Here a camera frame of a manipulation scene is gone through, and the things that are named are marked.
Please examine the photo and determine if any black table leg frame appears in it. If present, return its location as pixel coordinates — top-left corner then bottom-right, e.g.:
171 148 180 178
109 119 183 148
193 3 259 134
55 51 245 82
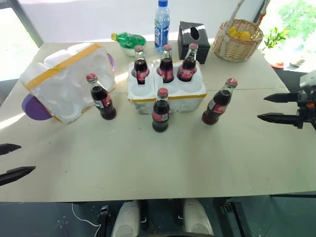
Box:
97 205 112 237
220 200 245 237

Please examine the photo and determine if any black tissue box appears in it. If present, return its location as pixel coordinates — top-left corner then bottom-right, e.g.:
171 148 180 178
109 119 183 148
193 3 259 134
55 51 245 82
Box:
177 21 211 65

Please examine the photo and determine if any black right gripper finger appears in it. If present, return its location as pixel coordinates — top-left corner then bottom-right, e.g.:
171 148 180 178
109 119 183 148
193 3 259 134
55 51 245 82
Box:
257 112 303 129
263 92 300 105

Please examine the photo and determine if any blue water bottle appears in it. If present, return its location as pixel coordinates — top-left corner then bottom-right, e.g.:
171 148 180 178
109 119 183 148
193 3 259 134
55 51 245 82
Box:
154 0 171 53

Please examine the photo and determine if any white foam bottle holder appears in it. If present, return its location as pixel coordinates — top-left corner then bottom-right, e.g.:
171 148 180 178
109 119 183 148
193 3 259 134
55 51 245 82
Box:
126 58 208 116

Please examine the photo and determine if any purple plastic plate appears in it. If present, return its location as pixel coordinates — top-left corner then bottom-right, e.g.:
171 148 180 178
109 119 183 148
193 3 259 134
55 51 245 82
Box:
21 94 54 122
107 54 116 73

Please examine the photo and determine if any dark window frame post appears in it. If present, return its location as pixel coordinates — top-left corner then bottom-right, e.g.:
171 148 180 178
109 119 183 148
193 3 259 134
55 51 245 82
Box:
6 0 44 48

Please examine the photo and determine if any glass cola bottle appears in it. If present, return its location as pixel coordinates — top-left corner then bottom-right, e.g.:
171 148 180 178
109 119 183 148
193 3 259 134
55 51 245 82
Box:
86 73 118 121
201 78 238 125
133 44 150 85
177 42 199 83
152 87 171 133
158 44 175 83

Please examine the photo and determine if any green potted plant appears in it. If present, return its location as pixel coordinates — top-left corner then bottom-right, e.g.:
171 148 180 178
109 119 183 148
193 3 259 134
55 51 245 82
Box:
258 26 290 53

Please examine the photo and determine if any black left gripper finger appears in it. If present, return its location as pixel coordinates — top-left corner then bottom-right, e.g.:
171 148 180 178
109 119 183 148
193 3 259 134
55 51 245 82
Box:
0 166 36 187
0 143 22 156

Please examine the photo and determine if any wicker basket with handle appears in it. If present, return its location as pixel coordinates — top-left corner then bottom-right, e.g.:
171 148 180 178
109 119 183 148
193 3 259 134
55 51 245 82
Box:
212 0 265 63

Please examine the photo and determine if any white floor cable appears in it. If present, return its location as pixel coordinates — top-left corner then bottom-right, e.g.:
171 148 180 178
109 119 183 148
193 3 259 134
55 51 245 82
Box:
71 202 100 228

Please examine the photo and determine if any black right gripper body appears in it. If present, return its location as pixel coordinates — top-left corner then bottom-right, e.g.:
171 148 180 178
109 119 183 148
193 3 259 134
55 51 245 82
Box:
297 88 316 123

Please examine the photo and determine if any yellow fruit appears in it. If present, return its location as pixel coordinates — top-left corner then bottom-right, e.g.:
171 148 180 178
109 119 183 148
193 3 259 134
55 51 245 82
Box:
228 26 253 40

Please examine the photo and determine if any white rounded shape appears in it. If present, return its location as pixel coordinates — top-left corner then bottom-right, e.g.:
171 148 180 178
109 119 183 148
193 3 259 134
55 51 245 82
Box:
110 199 142 237

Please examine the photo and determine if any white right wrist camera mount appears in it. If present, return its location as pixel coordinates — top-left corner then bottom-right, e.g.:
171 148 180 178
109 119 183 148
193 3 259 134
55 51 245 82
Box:
299 70 316 91

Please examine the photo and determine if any white bowl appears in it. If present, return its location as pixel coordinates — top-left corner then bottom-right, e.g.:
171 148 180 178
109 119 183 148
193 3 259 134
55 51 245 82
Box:
120 41 147 58

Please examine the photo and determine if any green plastic soda bottle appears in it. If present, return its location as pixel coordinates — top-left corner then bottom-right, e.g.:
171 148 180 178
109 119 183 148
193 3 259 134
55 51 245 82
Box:
111 32 147 48

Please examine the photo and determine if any white foam block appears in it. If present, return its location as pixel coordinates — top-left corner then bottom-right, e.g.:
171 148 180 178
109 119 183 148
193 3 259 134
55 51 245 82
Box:
19 42 117 125

